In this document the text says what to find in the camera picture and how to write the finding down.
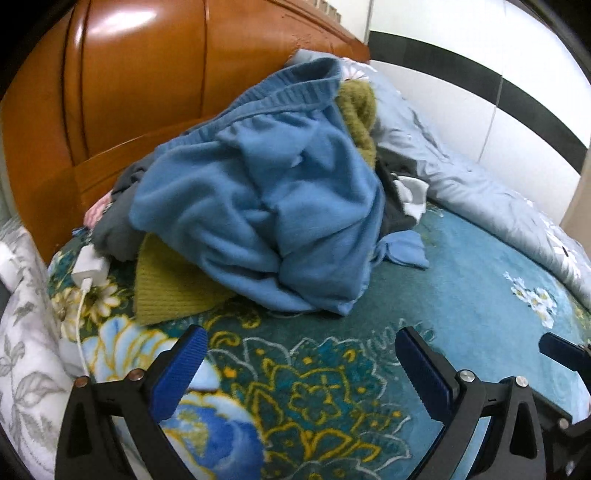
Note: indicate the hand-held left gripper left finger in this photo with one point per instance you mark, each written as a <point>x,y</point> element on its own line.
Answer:
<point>178,374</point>

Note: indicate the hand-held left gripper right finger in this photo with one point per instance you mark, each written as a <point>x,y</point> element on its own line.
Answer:
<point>422,376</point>

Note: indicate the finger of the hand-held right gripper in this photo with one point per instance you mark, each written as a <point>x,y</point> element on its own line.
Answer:
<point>561,348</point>

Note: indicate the blue knit sweater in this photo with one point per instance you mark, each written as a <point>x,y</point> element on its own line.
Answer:
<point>277,194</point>

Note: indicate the olive green knitted garment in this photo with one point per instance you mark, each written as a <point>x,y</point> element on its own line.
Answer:
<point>171,286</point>

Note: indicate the teal floral blanket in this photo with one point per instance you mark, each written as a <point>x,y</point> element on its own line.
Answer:
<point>461,277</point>

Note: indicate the white charger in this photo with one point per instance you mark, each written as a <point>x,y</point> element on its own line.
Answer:
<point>90,267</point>

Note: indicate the white leaf-print cloth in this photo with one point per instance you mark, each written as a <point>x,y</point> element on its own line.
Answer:
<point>27,369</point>

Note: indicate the grey garment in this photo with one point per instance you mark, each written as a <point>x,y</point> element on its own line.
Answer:
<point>115,235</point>

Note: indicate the dark garment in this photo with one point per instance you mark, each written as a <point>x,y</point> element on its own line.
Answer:
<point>392,217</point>

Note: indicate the light blue floral quilt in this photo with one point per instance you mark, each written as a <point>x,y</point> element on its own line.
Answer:
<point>485,198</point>

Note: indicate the pink cloth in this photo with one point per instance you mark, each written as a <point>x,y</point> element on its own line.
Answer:
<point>94,212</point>

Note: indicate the wooden headboard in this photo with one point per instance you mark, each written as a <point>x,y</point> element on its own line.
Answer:
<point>138,92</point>

